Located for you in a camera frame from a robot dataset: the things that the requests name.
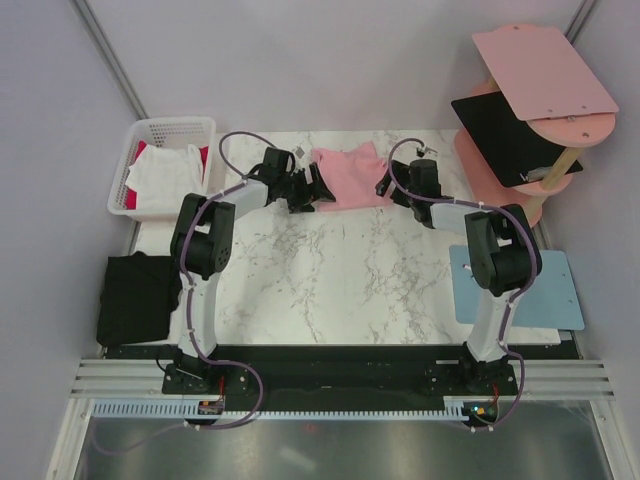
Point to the black t shirt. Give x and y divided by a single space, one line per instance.
139 294

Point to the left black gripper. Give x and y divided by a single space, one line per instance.
314 192

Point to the white cable duct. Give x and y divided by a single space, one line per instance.
201 410

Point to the pink tiered shelf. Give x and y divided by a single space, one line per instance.
549 86

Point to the black board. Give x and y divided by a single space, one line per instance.
513 151

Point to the white t shirt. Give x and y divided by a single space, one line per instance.
167 175

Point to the pink t shirt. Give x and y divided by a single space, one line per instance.
351 176

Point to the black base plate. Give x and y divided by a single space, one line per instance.
328 379

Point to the light blue mat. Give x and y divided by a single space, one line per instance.
551 302

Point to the red t shirt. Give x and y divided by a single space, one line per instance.
134 200

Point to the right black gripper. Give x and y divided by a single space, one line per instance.
401 171

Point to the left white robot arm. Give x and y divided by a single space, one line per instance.
202 244

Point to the white plastic basket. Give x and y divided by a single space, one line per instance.
164 159

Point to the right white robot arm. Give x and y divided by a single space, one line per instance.
503 258

